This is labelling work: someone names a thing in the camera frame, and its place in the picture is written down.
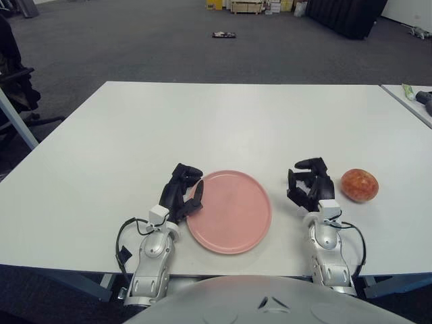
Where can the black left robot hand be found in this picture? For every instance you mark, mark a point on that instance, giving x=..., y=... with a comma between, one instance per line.
x=175, y=195

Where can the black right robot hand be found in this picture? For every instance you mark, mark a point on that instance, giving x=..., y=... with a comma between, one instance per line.
x=324, y=189

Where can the red yellow apple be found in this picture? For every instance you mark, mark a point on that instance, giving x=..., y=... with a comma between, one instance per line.
x=359, y=184

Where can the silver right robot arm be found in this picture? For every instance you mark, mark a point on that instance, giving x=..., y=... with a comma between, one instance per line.
x=324, y=239

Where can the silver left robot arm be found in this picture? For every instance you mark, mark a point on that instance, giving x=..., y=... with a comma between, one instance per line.
x=152, y=246

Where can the pink round plate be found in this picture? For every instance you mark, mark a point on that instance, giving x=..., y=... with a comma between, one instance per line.
x=233, y=216

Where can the grey robot torso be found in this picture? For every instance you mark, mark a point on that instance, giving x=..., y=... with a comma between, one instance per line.
x=270, y=303

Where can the green white tube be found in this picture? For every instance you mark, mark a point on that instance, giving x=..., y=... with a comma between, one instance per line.
x=407, y=92

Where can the black handheld controller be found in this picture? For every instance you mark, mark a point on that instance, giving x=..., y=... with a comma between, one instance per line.
x=423, y=96

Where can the black flat floor item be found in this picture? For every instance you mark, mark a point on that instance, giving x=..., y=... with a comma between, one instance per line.
x=223, y=34

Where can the black cabinet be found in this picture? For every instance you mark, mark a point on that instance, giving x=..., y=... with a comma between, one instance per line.
x=344, y=17

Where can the white plastic bag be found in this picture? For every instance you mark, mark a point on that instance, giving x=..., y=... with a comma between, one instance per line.
x=299, y=10

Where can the grey small floor robot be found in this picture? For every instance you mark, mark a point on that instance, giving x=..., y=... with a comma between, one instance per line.
x=419, y=32

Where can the pale yellow carton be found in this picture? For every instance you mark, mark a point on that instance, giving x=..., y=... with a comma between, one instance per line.
x=287, y=6

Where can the white cardboard box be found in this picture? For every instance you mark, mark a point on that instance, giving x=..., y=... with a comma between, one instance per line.
x=272, y=8

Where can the yellow black box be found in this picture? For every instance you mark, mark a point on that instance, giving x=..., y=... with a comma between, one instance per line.
x=214, y=4

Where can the wooden crate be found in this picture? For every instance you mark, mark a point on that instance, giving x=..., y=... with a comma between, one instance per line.
x=246, y=6

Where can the black office chair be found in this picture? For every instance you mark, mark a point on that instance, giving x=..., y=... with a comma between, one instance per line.
x=13, y=81

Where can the blue grey table frame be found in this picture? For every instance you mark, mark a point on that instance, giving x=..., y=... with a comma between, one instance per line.
x=50, y=275

